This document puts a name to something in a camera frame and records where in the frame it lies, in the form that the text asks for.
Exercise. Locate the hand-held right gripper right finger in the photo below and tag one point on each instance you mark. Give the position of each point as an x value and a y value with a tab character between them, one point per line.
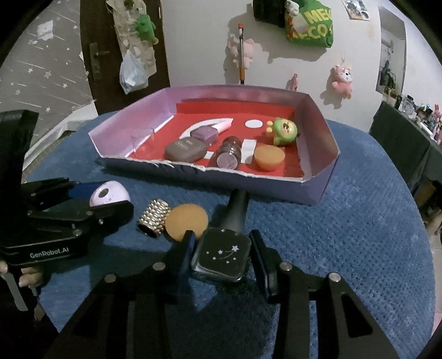
264	265

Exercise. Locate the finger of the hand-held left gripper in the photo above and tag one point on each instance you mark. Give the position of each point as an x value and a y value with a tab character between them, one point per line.
86	214
83	191

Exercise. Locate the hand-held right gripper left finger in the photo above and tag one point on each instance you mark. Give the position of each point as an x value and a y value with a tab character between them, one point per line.
186	262

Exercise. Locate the purple white round device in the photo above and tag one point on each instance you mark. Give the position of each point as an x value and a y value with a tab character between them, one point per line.
110	193

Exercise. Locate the black square perfume bottle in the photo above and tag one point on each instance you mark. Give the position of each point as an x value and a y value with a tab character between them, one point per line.
222	255

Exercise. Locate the purple cardboard box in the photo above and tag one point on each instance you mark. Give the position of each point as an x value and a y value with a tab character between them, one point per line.
276	186

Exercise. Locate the tall orange dome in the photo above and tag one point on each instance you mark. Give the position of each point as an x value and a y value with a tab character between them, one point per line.
269	157

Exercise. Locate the brown rounded case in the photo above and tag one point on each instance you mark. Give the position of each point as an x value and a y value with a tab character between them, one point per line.
184	150

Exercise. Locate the glass jar brown cap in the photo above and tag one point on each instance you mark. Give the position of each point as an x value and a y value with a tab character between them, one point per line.
229	152

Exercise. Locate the yellow green toy figure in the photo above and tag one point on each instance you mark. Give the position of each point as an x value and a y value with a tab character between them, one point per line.
285	131

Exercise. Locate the person's left hand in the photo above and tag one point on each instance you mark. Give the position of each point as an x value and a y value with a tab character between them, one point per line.
31	276

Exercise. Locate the flat orange dome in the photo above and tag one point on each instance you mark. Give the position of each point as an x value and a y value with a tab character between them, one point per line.
186	221

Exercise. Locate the white plastic bag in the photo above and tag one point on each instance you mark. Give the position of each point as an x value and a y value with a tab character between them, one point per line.
133	74

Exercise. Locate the grey star-print curtain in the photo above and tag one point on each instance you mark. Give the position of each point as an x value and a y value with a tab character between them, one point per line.
34	69

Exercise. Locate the red paper liner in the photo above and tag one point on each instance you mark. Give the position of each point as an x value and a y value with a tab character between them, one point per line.
193	114

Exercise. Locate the dark brown door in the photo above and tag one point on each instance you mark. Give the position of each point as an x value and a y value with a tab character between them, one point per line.
100	27

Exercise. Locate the beige hanging organizer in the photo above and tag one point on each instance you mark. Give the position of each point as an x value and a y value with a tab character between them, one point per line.
127	27

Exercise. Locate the green plush toy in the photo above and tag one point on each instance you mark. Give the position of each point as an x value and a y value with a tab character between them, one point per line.
145	29

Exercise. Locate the table with dark green cloth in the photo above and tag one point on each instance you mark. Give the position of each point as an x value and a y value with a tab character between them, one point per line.
397	138

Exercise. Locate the small pink toy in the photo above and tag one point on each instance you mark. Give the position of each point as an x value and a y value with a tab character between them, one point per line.
293	82

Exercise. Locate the pink hanging plush toy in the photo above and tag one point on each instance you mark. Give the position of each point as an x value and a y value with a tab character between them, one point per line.
342	81

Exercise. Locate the metal pole orange tip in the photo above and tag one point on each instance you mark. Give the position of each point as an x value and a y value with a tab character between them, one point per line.
241	51

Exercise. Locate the pink plush bear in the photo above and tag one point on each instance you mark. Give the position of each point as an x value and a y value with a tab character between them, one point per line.
249	51

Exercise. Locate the group of cosmetic bottles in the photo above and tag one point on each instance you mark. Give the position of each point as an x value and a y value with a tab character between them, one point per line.
421	114

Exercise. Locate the green tote bag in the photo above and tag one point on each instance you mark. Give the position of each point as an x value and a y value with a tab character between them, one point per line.
312	29

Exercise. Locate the black backpack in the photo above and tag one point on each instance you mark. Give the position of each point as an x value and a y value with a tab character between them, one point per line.
269	12

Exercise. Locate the small white plush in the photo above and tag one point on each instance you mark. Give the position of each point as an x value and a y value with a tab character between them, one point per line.
292	7

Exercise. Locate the wall mirror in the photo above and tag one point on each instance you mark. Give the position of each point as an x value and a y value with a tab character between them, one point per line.
392	45

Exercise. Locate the photo wall poster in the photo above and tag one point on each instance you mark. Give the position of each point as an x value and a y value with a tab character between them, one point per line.
355	8

